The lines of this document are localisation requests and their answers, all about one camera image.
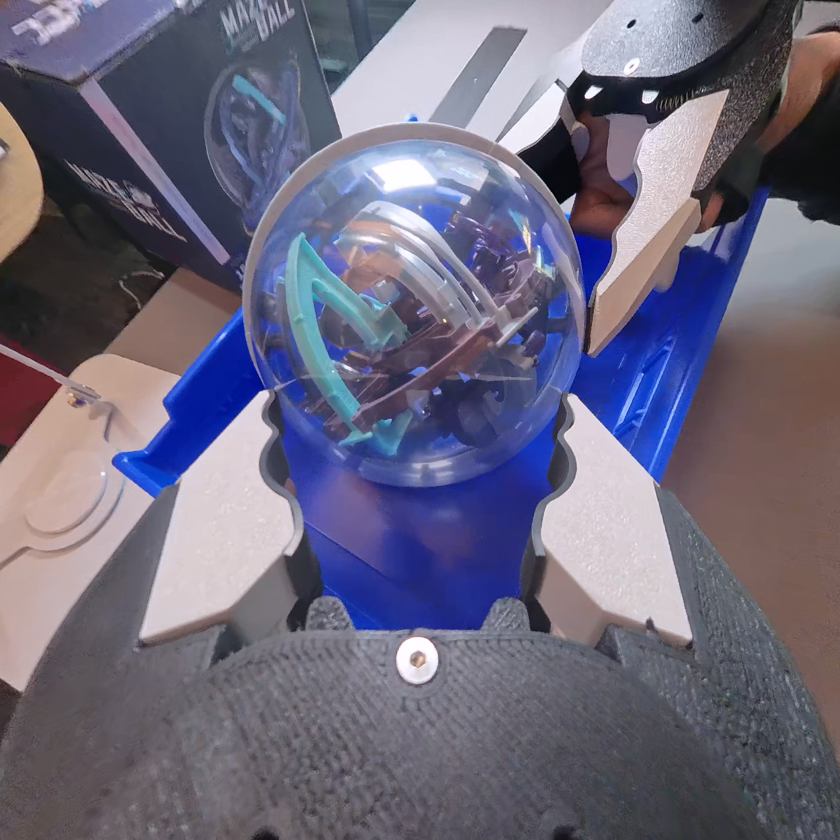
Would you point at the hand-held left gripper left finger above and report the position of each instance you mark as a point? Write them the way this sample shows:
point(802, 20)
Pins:
point(217, 551)

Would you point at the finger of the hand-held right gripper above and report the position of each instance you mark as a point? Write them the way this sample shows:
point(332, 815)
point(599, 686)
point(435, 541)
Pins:
point(656, 223)
point(545, 116)

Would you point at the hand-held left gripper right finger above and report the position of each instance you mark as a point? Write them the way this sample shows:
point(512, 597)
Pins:
point(610, 551)

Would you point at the blue plastic bin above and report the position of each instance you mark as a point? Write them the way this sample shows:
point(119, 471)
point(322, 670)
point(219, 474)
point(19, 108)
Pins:
point(420, 538)

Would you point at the clear plastic maze ball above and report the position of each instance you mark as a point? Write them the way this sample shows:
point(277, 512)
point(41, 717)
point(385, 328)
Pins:
point(414, 302)

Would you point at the person's right hand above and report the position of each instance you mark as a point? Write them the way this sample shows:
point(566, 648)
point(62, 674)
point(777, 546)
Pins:
point(601, 184)

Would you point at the dark blue cardboard box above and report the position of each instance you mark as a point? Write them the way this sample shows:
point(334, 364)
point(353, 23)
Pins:
point(158, 118)

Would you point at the wooden instruction board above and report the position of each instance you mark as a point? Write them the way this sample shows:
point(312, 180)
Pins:
point(16, 184)

